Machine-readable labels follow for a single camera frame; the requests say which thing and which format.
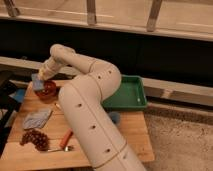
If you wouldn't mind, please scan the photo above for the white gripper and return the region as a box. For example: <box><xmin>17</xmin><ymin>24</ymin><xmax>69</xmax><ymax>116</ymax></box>
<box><xmin>37</xmin><ymin>57</ymin><xmax>64</xmax><ymax>81</ymax></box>

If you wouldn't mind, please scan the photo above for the blue sponge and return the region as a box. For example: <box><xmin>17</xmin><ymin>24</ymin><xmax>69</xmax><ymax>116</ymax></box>
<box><xmin>31</xmin><ymin>73</ymin><xmax>44</xmax><ymax>91</ymax></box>

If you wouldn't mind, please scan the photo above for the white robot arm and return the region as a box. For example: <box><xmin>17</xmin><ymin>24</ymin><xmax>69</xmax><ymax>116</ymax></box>
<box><xmin>39</xmin><ymin>44</ymin><xmax>146</xmax><ymax>171</ymax></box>

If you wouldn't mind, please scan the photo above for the red bowl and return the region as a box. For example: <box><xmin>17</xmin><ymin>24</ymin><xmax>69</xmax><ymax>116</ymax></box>
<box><xmin>35</xmin><ymin>81</ymin><xmax>57</xmax><ymax>100</ymax></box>

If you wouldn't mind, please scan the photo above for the blue object on chair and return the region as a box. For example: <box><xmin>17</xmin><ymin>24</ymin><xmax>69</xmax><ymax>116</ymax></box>
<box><xmin>13</xmin><ymin>89</ymin><xmax>26</xmax><ymax>103</ymax></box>

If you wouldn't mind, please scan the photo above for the grey folded cloth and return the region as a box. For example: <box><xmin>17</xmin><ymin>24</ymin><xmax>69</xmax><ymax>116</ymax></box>
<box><xmin>22</xmin><ymin>108</ymin><xmax>52</xmax><ymax>130</ymax></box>

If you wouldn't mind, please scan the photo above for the black chair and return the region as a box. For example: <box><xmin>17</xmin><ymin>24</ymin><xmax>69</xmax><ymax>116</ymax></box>
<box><xmin>0</xmin><ymin>70</ymin><xmax>21</xmax><ymax>156</ymax></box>

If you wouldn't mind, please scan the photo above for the red chili pepper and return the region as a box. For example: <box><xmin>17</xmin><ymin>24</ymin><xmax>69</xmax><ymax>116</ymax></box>
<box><xmin>59</xmin><ymin>129</ymin><xmax>73</xmax><ymax>149</ymax></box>

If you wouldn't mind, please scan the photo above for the wooden table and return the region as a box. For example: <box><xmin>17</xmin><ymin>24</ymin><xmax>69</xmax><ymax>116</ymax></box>
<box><xmin>0</xmin><ymin>83</ymin><xmax>154</xmax><ymax>171</ymax></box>

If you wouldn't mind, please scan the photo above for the bunch of dark grapes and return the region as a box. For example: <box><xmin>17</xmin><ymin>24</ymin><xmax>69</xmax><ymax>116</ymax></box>
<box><xmin>20</xmin><ymin>129</ymin><xmax>49</xmax><ymax>151</ymax></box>

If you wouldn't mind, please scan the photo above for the metal spoon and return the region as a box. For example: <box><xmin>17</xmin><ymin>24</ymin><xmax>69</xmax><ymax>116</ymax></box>
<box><xmin>47</xmin><ymin>145</ymin><xmax>74</xmax><ymax>152</ymax></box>

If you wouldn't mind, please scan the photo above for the blue cup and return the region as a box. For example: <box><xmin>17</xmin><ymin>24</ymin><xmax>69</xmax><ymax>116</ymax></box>
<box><xmin>108</xmin><ymin>111</ymin><xmax>120</xmax><ymax>125</ymax></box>

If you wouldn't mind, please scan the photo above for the green plastic tray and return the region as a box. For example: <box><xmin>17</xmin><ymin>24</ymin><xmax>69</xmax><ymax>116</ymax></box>
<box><xmin>102</xmin><ymin>75</ymin><xmax>147</xmax><ymax>111</ymax></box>

